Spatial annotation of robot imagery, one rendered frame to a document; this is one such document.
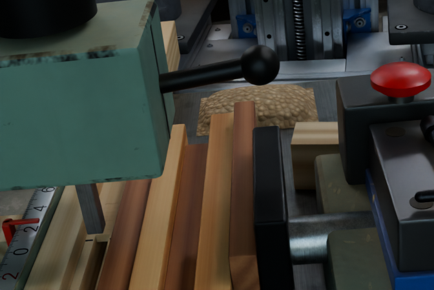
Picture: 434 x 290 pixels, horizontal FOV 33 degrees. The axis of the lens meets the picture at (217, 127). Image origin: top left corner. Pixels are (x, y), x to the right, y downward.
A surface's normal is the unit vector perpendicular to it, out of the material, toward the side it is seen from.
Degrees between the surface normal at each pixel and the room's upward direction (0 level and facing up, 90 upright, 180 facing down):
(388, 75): 9
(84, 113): 90
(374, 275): 0
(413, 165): 0
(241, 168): 0
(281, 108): 27
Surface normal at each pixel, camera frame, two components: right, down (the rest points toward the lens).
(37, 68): -0.04, 0.47
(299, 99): 0.27, -0.83
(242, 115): -0.12, -0.88
